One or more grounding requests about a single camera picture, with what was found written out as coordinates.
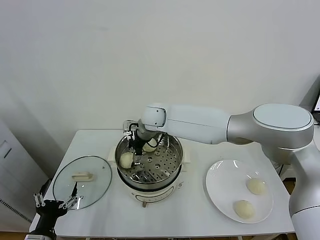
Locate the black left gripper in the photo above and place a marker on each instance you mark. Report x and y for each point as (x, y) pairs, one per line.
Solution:
(50, 210)

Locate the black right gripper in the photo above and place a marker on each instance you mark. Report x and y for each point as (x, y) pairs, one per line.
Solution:
(137, 142)

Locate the white steamed baozi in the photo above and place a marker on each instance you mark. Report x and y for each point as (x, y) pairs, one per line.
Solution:
(150, 148)
(256, 187)
(125, 161)
(244, 210)

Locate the round glass pot lid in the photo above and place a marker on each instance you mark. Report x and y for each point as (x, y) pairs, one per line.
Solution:
(95, 175)

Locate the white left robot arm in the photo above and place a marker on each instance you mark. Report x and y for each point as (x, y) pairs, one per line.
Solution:
(37, 237)

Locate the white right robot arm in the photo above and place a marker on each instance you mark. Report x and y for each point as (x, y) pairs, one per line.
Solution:
(200, 125)

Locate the stainless steel steamer basket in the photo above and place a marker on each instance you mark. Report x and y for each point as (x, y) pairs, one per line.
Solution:
(162, 170)

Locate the white electric cooking pot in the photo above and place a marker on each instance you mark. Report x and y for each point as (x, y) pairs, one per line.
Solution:
(155, 197)

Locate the white cabinet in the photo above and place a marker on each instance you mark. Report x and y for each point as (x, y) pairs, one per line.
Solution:
(15, 162)

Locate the large white plate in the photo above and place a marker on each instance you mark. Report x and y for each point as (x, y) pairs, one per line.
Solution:
(225, 180)

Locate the white side desk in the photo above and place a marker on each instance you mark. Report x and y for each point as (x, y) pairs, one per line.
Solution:
(317, 130)

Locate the black laptop screen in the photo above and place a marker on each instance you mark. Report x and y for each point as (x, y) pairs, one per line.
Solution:
(317, 105)

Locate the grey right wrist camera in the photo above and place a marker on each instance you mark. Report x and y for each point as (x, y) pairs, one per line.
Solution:
(128, 124)

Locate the white wall socket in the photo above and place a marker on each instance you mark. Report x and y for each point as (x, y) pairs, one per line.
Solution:
(277, 165)

